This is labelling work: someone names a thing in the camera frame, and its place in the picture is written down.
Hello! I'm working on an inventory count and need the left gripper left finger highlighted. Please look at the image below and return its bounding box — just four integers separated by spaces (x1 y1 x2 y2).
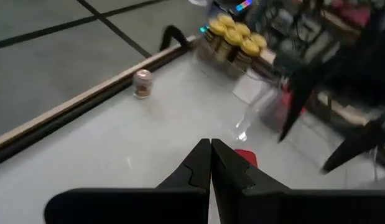
44 138 212 224

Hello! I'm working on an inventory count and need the black frame bracket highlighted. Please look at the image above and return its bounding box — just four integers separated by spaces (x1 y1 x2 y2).
159 24 192 53

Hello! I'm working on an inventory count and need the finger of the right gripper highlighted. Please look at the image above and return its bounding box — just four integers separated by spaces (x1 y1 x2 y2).
321 122 385 174
278 69 324 142

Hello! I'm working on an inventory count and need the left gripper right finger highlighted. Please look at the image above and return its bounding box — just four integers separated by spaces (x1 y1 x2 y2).
211 138 385 224

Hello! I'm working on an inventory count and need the red-lid smoked paprika tin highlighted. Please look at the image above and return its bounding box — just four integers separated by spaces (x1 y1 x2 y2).
259 86 308 133
234 148 259 169

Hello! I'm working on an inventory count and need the black lit computer tower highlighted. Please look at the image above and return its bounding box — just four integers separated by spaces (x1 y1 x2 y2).
210 0 255 15

